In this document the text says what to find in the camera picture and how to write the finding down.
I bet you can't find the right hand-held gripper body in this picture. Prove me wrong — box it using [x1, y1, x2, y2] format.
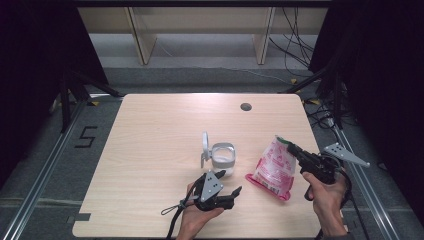
[299, 142, 371, 185]

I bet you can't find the person's right hand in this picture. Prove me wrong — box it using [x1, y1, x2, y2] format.
[302, 167, 348, 233]

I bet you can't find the clear jar with white lid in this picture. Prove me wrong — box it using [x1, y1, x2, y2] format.
[199, 130, 237, 177]

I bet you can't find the bundle of black cables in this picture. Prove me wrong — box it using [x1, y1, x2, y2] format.
[268, 7, 317, 78]

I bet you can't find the dark curtain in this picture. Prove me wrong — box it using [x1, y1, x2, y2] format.
[0, 0, 110, 189]
[308, 0, 424, 229]

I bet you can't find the black metal stand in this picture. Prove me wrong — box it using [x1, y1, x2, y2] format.
[59, 68, 123, 134]
[279, 63, 345, 130]

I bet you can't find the aluminium floor rail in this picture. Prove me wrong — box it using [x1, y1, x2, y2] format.
[333, 126, 402, 240]
[1, 99, 88, 240]

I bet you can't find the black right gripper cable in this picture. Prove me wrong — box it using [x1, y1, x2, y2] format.
[333, 154, 355, 211]

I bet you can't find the person's left hand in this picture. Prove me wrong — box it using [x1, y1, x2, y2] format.
[177, 182, 225, 235]

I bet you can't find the pink and white bag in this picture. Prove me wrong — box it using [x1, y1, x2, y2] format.
[245, 134, 298, 202]

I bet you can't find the light wooden shelf unit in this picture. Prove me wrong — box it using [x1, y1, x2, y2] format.
[77, 6, 329, 66]

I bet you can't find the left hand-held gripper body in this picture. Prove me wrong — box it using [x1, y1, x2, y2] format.
[193, 170, 236, 212]

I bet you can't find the black table edge bracket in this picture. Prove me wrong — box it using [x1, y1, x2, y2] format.
[66, 212, 92, 224]

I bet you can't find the black floor cable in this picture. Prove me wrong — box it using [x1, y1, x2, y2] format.
[304, 99, 372, 240]

